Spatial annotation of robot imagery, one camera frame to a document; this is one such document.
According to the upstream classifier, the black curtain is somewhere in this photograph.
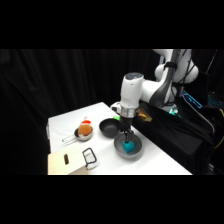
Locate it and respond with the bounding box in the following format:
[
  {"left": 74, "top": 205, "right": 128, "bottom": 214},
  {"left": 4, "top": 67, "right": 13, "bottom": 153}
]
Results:
[{"left": 0, "top": 49, "right": 224, "bottom": 176}]

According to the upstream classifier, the yellow cable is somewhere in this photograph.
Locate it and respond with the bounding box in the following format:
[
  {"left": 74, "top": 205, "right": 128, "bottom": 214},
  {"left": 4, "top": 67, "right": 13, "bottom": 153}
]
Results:
[{"left": 213, "top": 108, "right": 224, "bottom": 151}]

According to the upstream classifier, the black bowl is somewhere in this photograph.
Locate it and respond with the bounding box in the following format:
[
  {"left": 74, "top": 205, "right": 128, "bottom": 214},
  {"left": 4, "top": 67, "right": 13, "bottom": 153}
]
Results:
[{"left": 98, "top": 118, "right": 122, "bottom": 138}]

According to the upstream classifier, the grey metal bowl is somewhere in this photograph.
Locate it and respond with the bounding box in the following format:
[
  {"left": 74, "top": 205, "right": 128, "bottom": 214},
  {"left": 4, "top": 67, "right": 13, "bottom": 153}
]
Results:
[{"left": 113, "top": 132, "right": 144, "bottom": 159}]

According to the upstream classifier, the blue cube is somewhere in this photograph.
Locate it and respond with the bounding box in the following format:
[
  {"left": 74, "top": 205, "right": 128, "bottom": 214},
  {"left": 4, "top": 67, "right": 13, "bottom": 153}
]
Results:
[{"left": 121, "top": 140, "right": 135, "bottom": 155}]

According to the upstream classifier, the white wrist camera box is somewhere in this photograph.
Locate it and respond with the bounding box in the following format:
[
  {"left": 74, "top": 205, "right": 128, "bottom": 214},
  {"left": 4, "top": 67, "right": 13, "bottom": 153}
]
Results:
[{"left": 110, "top": 101, "right": 122, "bottom": 115}]

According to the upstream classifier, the black draped robot stand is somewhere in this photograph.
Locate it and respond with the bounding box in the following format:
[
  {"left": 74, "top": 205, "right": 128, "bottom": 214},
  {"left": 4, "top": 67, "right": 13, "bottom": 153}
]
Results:
[{"left": 124, "top": 99, "right": 215, "bottom": 175}]

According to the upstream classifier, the black and white clip frame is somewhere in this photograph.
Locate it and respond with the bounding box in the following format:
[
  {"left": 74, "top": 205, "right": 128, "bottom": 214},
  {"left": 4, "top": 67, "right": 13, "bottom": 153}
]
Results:
[{"left": 81, "top": 147, "right": 100, "bottom": 170}]

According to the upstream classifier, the light wooden box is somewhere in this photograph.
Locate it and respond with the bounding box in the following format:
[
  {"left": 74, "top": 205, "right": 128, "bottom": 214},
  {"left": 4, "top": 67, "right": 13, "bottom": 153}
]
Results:
[{"left": 47, "top": 143, "right": 90, "bottom": 176}]

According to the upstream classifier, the small silver pot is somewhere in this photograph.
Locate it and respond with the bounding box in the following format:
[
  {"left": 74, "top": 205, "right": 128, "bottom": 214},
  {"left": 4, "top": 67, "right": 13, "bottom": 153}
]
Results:
[{"left": 61, "top": 125, "right": 94, "bottom": 145}]

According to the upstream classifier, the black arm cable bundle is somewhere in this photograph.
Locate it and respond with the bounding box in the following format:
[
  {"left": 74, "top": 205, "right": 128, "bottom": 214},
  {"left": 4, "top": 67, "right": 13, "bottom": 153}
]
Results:
[{"left": 159, "top": 49, "right": 192, "bottom": 103}]

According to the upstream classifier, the orange plush toy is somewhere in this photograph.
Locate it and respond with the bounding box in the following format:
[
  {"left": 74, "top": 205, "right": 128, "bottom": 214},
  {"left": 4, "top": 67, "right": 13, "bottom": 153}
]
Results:
[{"left": 77, "top": 116, "right": 94, "bottom": 137}]

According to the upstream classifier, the gold wrist camera bracket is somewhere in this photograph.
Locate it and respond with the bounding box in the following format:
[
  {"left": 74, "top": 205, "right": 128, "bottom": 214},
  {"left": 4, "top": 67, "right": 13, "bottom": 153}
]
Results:
[{"left": 137, "top": 110, "right": 153, "bottom": 123}]

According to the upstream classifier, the blue lit device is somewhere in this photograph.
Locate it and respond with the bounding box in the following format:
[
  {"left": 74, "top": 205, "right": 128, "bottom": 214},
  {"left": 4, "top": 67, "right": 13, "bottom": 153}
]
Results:
[{"left": 180, "top": 88, "right": 203, "bottom": 110}]

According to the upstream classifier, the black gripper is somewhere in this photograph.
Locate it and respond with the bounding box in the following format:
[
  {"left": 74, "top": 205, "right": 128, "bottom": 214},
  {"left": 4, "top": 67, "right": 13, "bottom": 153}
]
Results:
[{"left": 119, "top": 116, "right": 135, "bottom": 144}]

